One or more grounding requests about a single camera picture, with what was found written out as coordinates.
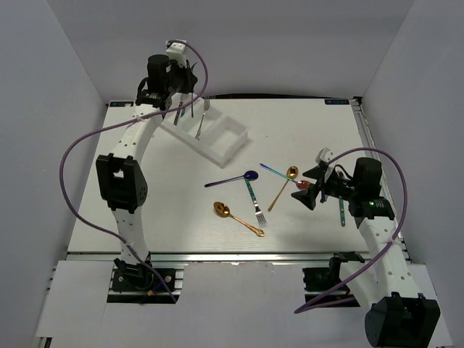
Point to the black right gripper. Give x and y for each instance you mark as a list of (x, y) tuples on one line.
[(307, 196)]

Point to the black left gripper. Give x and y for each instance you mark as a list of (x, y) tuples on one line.
[(191, 79)]

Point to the dark handled steak knife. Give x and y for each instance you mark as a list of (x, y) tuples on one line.
[(179, 110)]

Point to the ornate silver fork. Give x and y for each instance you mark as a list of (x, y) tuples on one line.
[(206, 107)]

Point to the teal handled silver fork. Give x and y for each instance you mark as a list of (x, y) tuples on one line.
[(258, 212)]

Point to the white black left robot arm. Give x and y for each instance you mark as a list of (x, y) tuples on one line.
[(121, 181)]

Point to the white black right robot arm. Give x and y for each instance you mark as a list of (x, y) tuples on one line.
[(397, 314)]

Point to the rainbow iridescent spoon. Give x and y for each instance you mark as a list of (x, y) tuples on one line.
[(301, 185)]

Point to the slim gold spoon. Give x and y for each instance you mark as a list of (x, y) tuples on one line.
[(281, 190)]

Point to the purple blue iridescent spoon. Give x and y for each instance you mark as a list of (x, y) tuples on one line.
[(250, 175)]

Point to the white three-compartment plastic tray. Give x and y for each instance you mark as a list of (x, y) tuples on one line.
[(221, 138)]

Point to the left blue corner label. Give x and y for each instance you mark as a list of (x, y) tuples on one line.
[(121, 104)]

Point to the blue corner label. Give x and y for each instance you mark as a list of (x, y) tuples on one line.
[(337, 101), (121, 104)]

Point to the right blue corner label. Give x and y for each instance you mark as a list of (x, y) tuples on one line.
[(337, 101)]

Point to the ornate gold spoon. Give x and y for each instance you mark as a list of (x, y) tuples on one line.
[(223, 211)]

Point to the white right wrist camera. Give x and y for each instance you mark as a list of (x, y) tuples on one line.
[(324, 156)]

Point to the teal handled silver spoon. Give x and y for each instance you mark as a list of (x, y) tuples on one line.
[(342, 213)]

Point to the aluminium table frame rail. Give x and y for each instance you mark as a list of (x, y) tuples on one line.
[(368, 141)]

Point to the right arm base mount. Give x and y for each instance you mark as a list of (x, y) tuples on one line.
[(317, 280)]

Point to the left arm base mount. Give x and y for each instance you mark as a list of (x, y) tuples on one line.
[(135, 284)]

